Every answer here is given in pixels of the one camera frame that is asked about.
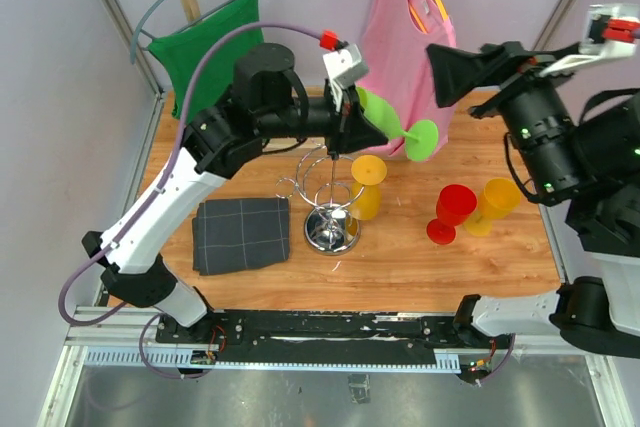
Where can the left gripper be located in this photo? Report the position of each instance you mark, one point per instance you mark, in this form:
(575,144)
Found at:
(350,129)

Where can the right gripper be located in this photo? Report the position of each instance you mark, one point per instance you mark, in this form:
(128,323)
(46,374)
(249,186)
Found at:
(458,71)

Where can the green wine glass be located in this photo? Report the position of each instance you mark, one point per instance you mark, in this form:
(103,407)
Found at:
(420,139)

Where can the red wine glass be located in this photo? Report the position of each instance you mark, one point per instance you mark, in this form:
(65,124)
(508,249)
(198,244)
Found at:
(454,206)

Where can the yellow wine glass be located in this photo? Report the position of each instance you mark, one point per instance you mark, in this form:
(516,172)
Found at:
(498,198)
(368,172)

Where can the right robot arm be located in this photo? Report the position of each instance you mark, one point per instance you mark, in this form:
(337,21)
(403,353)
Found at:
(593,164)

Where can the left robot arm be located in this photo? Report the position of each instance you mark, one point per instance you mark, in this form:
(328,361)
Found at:
(265,100)

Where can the chrome wine glass rack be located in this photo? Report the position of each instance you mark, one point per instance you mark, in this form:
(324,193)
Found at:
(329,227)

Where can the pink t-shirt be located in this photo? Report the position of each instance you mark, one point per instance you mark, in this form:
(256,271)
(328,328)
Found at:
(393,44)

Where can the dark grey checked cloth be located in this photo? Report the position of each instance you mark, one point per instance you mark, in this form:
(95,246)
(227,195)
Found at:
(244,234)

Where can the green t-shirt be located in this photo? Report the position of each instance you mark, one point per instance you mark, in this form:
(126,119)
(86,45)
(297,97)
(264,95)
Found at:
(180,54)

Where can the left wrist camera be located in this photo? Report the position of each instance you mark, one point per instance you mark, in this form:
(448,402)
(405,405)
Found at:
(344,68)

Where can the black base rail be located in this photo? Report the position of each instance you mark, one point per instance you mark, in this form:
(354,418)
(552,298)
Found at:
(315,338)

